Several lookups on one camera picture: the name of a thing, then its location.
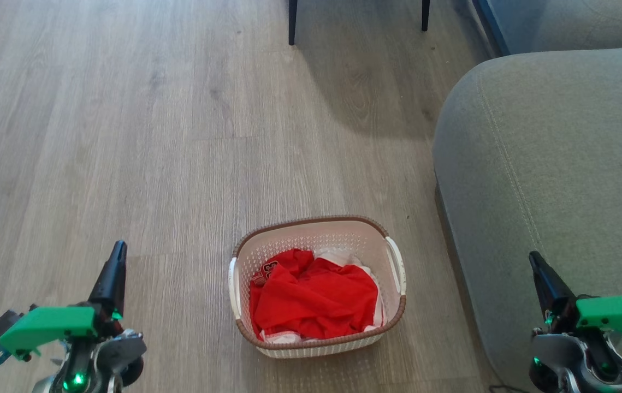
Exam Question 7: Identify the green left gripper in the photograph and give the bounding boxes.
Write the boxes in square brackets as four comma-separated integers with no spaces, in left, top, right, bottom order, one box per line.
[0,241,128,361]

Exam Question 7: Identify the white laundry basket brown rim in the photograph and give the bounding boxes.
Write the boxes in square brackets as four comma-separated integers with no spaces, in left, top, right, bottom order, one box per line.
[228,215,407,359]

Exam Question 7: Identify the red garment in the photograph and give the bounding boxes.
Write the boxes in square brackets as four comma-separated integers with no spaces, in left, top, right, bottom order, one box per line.
[248,248,380,341]

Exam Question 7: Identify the white garment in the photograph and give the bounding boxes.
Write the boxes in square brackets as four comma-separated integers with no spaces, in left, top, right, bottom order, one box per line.
[258,248,386,345]

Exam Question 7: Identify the dark blue sofa base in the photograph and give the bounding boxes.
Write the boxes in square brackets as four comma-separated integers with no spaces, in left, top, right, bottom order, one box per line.
[469,0,510,58]

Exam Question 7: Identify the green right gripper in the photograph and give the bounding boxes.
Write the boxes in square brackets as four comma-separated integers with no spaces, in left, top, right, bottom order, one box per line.
[529,251,622,353]

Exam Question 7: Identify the grey sofa seat cushion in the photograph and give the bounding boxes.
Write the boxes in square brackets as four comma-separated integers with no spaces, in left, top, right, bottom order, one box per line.
[484,0,622,55]

